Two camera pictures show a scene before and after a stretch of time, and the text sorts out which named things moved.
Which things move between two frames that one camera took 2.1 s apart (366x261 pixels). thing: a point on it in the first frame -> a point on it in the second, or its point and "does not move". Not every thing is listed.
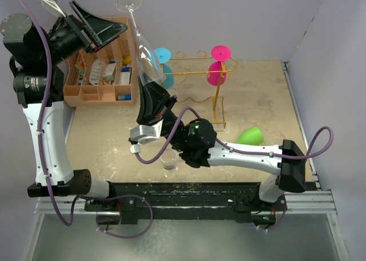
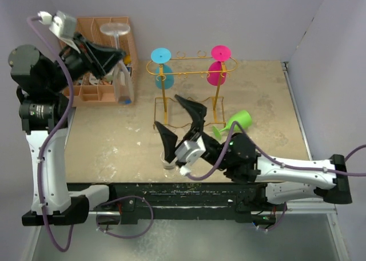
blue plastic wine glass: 162,55 does not move
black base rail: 159,201 does not move
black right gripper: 152,98 -> 169,141
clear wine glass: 149,66 -> 123,87
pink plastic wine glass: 219,53 does not move
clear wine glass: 168,158 does not move
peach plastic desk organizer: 103,77 does not move
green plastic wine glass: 253,135 -> 243,117
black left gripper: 100,29 -> 104,56
